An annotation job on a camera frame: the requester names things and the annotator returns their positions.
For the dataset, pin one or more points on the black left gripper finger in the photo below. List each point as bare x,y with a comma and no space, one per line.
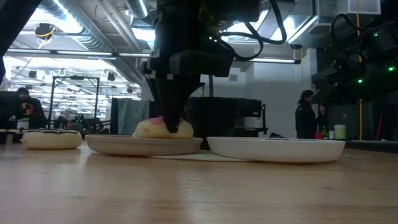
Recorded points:
177,99
155,93

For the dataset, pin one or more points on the large pink frosted donut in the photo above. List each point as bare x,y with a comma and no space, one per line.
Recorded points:
149,132

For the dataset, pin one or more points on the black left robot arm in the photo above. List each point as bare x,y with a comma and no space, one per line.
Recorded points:
177,28

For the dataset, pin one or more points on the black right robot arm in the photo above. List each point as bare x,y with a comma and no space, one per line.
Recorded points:
382,46

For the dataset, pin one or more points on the grey partition screen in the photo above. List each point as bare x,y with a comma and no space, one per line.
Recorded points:
130,113

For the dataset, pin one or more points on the black plant pot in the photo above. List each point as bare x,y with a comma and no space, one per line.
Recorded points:
214,118

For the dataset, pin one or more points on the person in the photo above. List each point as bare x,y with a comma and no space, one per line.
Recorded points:
29,109
305,118
321,116

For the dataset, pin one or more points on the tan round plate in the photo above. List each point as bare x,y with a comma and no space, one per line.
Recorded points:
143,146

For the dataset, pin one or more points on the pale green jar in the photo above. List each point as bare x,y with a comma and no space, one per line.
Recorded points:
340,132

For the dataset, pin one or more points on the white round mat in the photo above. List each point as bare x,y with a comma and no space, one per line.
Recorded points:
192,156

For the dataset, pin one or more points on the small background potted plant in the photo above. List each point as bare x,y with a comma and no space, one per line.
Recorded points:
325,133

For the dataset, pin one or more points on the small red cup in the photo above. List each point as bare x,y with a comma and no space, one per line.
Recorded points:
318,135

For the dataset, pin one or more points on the black background cabinet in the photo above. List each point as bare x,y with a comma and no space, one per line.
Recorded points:
250,109

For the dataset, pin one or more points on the white ceiling air unit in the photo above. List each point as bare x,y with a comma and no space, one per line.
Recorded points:
363,6

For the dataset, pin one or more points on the long ceiling light strip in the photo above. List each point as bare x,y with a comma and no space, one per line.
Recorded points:
273,60

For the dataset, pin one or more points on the white round plate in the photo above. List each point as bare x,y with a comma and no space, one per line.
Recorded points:
276,151

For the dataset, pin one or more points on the black orange ceiling reel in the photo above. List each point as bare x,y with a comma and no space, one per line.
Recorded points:
43,31

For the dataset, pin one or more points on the black computer monitor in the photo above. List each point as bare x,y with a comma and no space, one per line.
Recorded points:
7,104

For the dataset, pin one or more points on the black background rig frame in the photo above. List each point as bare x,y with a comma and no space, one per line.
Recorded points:
52,93

